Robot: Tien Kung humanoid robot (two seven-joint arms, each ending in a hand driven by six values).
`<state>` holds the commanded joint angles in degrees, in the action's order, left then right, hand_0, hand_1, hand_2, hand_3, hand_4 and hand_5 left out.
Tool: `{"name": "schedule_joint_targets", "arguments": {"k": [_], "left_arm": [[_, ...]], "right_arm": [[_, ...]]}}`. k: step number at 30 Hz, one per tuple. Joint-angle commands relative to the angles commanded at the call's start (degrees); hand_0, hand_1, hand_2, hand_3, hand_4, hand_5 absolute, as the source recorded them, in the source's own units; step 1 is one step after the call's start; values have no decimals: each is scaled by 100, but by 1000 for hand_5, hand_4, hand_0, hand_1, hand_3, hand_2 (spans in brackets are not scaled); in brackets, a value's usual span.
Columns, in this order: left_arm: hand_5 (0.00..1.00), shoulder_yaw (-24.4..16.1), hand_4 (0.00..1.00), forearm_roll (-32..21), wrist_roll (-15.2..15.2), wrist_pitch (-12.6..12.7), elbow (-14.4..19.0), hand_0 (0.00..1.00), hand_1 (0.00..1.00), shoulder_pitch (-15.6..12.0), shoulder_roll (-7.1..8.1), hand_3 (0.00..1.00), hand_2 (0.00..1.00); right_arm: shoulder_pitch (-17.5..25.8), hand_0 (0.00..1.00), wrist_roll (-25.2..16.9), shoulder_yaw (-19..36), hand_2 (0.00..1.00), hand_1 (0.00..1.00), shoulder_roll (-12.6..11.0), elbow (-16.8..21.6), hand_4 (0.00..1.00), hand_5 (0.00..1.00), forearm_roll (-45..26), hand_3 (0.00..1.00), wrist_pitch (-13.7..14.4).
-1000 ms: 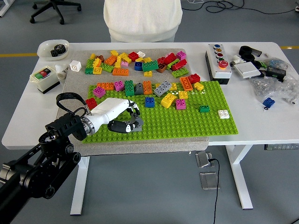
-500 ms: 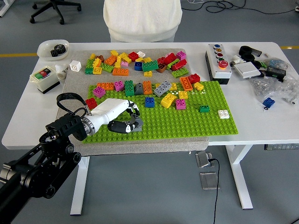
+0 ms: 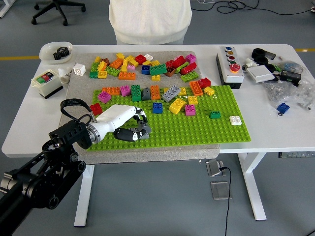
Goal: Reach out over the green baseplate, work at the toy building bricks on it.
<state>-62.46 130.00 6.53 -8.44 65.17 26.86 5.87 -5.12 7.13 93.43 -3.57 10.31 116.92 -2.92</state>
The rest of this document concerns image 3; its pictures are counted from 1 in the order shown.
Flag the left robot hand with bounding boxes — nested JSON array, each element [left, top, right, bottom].
[[95, 104, 149, 143]]

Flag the grey two-by-four brick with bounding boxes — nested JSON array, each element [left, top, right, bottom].
[[161, 84, 182, 103], [126, 125, 151, 140]]

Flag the grey slope brick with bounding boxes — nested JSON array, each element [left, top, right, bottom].
[[137, 121, 151, 135], [141, 87, 152, 101]]

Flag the green baseplate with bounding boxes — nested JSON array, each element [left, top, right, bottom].
[[86, 85, 252, 151]]

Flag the red two-by-two brick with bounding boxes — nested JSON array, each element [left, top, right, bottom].
[[196, 77, 212, 89], [90, 103, 103, 116], [134, 54, 148, 66]]

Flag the orange two-by-four brick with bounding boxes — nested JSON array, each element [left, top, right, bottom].
[[102, 86, 121, 96], [118, 71, 137, 81]]

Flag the dark green two-by-four brick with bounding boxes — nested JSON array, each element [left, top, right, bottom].
[[130, 84, 142, 102], [149, 63, 168, 76]]

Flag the grey-brown mat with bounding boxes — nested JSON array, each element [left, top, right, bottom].
[[61, 51, 221, 167]]

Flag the white cube box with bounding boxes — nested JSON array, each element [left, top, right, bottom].
[[73, 63, 87, 76]]

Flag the yellow arch brick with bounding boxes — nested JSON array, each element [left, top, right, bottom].
[[168, 97, 188, 115]]

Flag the white plastic tube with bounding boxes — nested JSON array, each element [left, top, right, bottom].
[[58, 67, 73, 84]]

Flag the lime green flat plate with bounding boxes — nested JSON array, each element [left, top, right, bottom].
[[175, 61, 190, 74]]

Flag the red two-by-four brick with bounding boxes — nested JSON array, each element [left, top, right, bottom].
[[179, 61, 198, 75], [171, 55, 187, 69]]

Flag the lime green two-by-four brick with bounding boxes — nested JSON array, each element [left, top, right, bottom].
[[180, 70, 200, 83]]

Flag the orange upturned long brick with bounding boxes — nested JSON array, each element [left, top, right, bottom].
[[188, 80, 204, 97]]

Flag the white table leg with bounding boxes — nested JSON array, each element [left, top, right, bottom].
[[73, 164, 95, 227], [237, 152, 268, 221]]

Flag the white plastic bowl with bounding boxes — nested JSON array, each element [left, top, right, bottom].
[[38, 41, 74, 65]]

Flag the person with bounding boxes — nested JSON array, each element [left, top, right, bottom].
[[108, 0, 192, 45]]

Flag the metal floor socket box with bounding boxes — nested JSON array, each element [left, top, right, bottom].
[[206, 159, 225, 177], [210, 181, 232, 201]]

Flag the white two-by-two brick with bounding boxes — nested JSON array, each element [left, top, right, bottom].
[[228, 115, 243, 126]]

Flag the push-button control box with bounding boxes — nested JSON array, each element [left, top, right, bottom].
[[216, 45, 245, 89]]

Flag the black office chair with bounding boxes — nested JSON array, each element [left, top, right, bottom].
[[31, 0, 87, 27]]

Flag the white pipe connector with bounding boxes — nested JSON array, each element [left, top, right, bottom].
[[241, 58, 259, 72]]

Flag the white furniture foot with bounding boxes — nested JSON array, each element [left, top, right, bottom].
[[0, 0, 16, 18]]

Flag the black tape roll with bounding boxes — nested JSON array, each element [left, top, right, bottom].
[[254, 56, 269, 66], [251, 48, 269, 58]]

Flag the clear bag of screws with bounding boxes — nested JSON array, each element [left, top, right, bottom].
[[263, 81, 300, 109]]

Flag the black power adapter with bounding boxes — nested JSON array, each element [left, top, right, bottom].
[[280, 70, 302, 87]]

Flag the clear bag blue parts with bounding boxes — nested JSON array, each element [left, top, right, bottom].
[[277, 60, 305, 74]]

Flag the table height control panel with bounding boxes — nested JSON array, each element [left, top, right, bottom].
[[278, 151, 315, 159]]

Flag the clear bag metal parts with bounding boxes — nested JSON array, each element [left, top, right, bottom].
[[294, 78, 315, 113]]

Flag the switch box green red buttons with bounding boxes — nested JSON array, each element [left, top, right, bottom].
[[31, 68, 64, 100]]

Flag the black power cable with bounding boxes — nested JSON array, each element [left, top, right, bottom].
[[219, 166, 233, 236]]

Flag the black floor cable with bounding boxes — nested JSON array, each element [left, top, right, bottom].
[[191, 0, 315, 15]]

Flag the white flat switch plate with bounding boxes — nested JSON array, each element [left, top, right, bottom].
[[246, 65, 276, 84]]

